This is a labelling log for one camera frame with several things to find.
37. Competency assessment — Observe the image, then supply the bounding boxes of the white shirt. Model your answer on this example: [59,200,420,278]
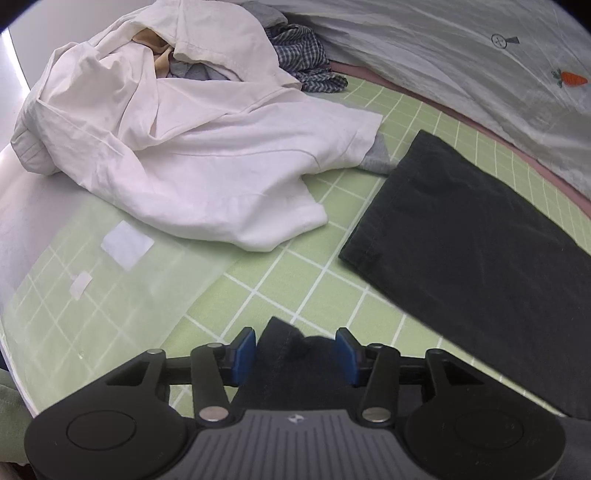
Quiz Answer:
[10,0,384,252]

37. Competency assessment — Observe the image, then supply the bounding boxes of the large white paper label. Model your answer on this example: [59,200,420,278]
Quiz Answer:
[102,220,155,271]

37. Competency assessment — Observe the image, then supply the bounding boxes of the small white paper label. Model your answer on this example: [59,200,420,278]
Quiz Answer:
[69,271,93,301]

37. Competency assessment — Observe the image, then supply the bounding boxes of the person's green clothing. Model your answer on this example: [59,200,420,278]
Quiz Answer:
[0,369,38,467]

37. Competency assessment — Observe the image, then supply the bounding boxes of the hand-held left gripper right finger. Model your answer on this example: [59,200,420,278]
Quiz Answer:
[336,327,485,425]

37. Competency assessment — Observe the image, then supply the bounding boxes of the clear plastic sheet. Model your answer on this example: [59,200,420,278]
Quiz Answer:
[0,198,241,374]

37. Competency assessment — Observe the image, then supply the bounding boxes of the beige garment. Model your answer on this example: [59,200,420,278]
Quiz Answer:
[133,27,177,78]

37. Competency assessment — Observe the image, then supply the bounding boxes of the black pants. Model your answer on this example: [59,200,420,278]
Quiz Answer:
[231,129,591,480]

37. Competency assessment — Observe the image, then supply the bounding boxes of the green grid mat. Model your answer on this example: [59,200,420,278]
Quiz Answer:
[0,74,591,416]

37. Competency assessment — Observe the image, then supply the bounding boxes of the light grey garment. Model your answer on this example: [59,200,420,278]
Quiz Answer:
[238,0,289,26]

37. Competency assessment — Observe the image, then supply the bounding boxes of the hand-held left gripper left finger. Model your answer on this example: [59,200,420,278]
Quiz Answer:
[105,327,257,428]

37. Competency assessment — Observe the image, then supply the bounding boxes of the checked shirt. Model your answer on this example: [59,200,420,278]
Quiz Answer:
[265,24,348,95]

